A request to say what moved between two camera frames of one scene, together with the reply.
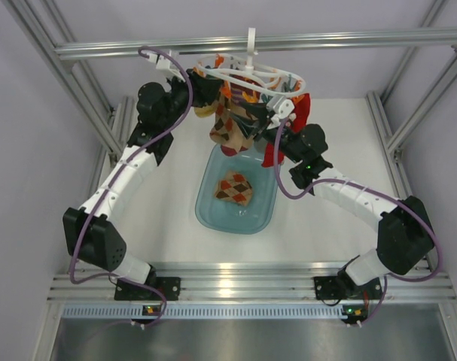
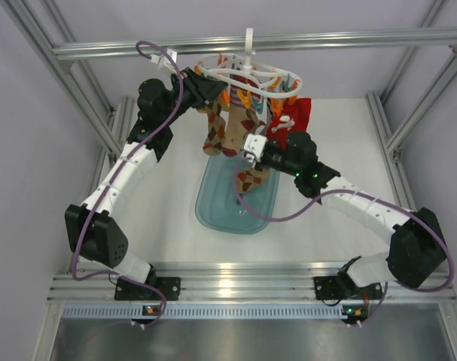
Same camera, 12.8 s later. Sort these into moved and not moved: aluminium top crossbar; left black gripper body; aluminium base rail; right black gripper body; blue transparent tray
Moved: right black gripper body
Not moved: left black gripper body; aluminium top crossbar; aluminium base rail; blue transparent tray
